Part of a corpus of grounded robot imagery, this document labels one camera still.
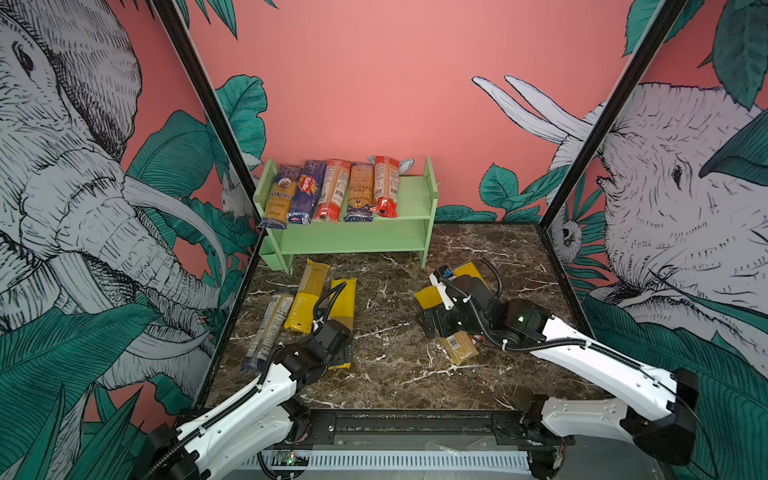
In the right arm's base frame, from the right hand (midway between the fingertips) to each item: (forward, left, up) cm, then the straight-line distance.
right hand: (426, 310), depth 71 cm
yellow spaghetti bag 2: (+29, -19, -24) cm, 42 cm away
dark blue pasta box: (+34, +33, +8) cm, 48 cm away
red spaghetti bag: (+34, +26, +9) cm, 44 cm away
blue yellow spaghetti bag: (+32, +41, +8) cm, 53 cm away
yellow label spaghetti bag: (+8, +37, -18) cm, 41 cm away
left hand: (-1, +25, -17) cm, 30 cm away
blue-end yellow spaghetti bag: (+34, +18, +7) cm, 39 cm away
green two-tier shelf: (+37, +3, -13) cm, 39 cm away
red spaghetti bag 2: (+37, +11, +8) cm, 39 cm away
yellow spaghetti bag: (-1, -11, -20) cm, 23 cm away
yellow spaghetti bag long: (+11, +24, -20) cm, 33 cm away
